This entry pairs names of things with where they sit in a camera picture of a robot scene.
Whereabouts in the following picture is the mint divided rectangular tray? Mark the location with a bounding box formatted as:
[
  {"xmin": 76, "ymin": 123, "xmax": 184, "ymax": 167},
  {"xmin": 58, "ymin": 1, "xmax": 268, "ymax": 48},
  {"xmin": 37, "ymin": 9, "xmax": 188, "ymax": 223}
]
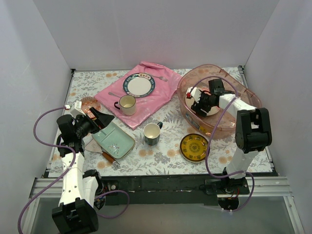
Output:
[{"xmin": 92, "ymin": 122, "xmax": 135, "ymax": 159}]

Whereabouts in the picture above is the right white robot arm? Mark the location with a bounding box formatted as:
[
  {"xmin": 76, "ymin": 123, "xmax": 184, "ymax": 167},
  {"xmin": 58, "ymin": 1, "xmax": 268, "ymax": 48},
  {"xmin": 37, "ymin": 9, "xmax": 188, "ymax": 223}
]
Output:
[{"xmin": 186, "ymin": 76, "xmax": 272, "ymax": 195}]

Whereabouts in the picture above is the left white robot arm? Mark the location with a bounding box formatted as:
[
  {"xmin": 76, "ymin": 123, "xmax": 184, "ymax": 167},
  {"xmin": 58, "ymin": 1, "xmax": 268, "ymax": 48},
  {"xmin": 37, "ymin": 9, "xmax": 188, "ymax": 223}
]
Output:
[{"xmin": 52, "ymin": 108, "xmax": 114, "ymax": 234}]

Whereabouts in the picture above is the pink transparent plastic bin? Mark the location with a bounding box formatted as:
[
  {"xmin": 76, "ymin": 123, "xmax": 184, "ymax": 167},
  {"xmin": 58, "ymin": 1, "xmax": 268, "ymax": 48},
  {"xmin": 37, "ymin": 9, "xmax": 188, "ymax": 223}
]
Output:
[{"xmin": 177, "ymin": 63, "xmax": 263, "ymax": 140}]

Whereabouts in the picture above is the red patterned bowl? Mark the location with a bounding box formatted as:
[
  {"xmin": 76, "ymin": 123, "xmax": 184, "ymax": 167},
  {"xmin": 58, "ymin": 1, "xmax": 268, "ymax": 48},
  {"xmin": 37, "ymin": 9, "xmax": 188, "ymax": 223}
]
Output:
[{"xmin": 80, "ymin": 97, "xmax": 101, "ymax": 118}]

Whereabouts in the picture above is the cream mug black rim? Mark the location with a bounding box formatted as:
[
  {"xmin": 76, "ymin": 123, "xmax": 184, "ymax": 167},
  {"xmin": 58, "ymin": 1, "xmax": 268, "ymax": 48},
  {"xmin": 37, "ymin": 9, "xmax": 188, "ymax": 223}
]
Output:
[{"xmin": 114, "ymin": 95, "xmax": 137, "ymax": 116}]

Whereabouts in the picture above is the yellow patterned plate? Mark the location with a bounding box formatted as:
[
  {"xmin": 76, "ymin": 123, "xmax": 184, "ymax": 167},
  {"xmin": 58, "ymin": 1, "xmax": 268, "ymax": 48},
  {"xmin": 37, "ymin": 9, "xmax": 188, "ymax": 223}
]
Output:
[{"xmin": 180, "ymin": 134, "xmax": 208, "ymax": 163}]

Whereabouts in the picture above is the pink satin cloth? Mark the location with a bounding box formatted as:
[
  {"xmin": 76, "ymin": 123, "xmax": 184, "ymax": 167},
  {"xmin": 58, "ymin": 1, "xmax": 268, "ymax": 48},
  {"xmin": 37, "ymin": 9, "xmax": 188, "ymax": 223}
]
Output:
[{"xmin": 95, "ymin": 61, "xmax": 182, "ymax": 130}]

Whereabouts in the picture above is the silver fork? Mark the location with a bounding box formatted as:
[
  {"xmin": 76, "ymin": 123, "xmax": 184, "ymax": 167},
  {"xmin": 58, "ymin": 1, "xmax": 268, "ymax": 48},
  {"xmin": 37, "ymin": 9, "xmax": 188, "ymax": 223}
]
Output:
[{"xmin": 152, "ymin": 76, "xmax": 168, "ymax": 82}]

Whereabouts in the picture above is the dark green mug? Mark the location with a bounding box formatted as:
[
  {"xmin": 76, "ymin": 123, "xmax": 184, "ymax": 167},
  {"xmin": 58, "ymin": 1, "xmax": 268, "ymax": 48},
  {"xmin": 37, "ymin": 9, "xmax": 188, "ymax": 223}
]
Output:
[{"xmin": 143, "ymin": 122, "xmax": 163, "ymax": 146}]

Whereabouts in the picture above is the green rimmed white plate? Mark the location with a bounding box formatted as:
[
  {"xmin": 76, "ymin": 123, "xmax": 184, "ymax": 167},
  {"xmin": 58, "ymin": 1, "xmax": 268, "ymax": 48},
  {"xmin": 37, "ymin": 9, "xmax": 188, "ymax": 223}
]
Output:
[{"xmin": 123, "ymin": 73, "xmax": 156, "ymax": 98}]

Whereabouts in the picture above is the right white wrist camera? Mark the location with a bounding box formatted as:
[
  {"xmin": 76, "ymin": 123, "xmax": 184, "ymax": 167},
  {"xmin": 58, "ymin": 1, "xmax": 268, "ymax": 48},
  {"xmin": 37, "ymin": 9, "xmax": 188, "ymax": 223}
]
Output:
[{"xmin": 185, "ymin": 87, "xmax": 202, "ymax": 103}]

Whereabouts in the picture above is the wooden handled metal scraper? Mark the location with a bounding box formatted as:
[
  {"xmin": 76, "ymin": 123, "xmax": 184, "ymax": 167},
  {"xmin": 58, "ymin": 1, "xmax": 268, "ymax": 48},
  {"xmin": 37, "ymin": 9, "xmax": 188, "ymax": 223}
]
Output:
[{"xmin": 85, "ymin": 139, "xmax": 120, "ymax": 168}]

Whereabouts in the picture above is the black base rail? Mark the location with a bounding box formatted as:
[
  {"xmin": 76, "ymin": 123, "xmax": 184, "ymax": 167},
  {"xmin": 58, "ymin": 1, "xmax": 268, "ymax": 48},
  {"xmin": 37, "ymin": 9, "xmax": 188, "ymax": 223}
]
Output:
[{"xmin": 43, "ymin": 172, "xmax": 280, "ymax": 208}]

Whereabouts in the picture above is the aluminium frame rail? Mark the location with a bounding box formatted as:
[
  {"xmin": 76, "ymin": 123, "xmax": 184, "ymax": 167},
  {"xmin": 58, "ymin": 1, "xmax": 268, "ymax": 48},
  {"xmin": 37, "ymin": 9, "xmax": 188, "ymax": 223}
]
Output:
[{"xmin": 22, "ymin": 176, "xmax": 304, "ymax": 234}]

